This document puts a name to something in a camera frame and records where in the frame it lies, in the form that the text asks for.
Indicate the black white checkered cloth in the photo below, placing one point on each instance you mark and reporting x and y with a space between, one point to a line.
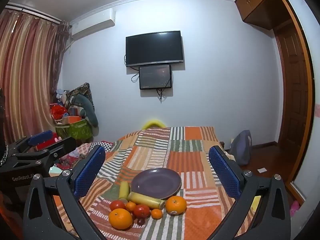
106 145

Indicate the wooden overhead cabinet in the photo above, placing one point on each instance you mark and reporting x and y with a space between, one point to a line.
252 2

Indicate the orange box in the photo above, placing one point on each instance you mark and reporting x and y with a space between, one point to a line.
72 119

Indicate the brown wooden door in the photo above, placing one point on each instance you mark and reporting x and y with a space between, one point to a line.
292 92

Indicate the floral cloth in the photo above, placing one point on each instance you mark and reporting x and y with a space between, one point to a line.
80 151

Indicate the white paper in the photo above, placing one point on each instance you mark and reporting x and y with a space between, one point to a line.
262 170

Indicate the yellow-green sugarcane piece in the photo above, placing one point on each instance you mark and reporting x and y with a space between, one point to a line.
145 199
123 190

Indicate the striped patchwork blanket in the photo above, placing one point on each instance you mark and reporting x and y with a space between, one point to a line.
175 155

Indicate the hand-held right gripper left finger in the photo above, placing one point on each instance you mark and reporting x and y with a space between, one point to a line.
90 171

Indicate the red bag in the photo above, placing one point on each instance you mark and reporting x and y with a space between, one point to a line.
58 111

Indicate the small black monitor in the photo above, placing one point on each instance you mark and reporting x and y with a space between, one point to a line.
155 77

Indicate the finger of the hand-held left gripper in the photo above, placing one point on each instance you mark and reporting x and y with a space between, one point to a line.
63 147
41 137

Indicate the pale teal box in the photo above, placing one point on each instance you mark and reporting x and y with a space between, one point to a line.
55 172

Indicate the dark red jujube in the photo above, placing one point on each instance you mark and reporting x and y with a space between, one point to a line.
140 221

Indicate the large plain orange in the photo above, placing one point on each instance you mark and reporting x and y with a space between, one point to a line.
120 218

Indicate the large orange with sticker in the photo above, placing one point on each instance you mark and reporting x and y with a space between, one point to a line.
176 203

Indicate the green storage box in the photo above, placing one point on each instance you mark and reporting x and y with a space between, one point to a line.
77 130

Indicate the white air conditioner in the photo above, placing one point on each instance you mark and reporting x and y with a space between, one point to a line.
92 23

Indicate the purple plate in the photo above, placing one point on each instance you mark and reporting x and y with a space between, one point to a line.
156 182

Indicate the small tangerine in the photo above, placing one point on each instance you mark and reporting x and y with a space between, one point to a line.
130 206
156 214

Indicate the striped red curtain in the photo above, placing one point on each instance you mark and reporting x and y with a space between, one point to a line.
27 67

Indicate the patterned cushion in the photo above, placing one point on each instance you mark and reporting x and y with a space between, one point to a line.
82 88

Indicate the red tomato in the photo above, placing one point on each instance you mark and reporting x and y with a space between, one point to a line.
142 210
117 205

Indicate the grey bag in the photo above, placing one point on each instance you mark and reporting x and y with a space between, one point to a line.
241 147

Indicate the wall-mounted black television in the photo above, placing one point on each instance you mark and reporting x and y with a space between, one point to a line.
155 48

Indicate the pink slipper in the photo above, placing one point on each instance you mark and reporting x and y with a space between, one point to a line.
295 208

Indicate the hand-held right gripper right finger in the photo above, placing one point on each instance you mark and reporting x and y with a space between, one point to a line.
225 173

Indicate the yellow foam tube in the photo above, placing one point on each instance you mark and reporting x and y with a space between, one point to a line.
153 123

